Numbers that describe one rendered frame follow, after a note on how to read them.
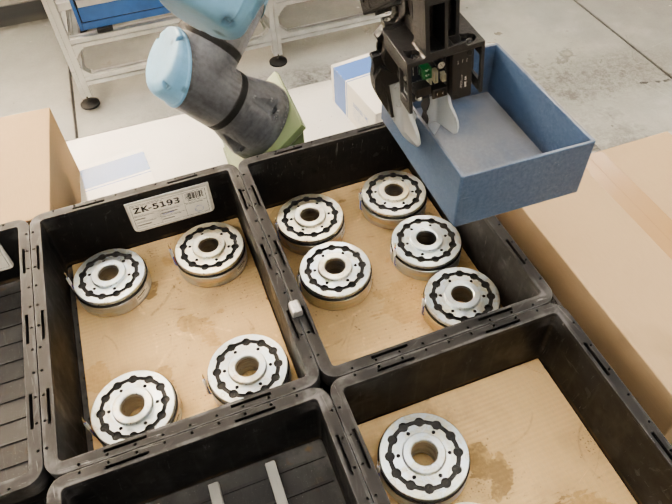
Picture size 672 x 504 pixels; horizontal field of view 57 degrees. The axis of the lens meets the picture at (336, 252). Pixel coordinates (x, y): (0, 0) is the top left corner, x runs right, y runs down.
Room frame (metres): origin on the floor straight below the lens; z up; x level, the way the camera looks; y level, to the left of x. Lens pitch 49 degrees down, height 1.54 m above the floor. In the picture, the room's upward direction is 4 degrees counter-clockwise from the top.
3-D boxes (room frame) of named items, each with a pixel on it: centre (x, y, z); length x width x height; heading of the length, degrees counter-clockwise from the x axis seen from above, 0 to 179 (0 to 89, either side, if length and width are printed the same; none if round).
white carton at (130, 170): (0.82, 0.38, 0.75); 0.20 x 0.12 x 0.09; 22
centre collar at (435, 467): (0.28, -0.08, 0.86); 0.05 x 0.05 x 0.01
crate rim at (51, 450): (0.48, 0.23, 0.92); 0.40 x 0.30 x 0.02; 18
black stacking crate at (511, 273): (0.57, -0.06, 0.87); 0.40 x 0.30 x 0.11; 18
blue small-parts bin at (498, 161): (0.55, -0.17, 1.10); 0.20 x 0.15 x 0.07; 17
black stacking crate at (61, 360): (0.48, 0.23, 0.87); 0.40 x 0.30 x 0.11; 18
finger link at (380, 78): (0.52, -0.07, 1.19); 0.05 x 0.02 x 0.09; 105
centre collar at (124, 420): (0.36, 0.26, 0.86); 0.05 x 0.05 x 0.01
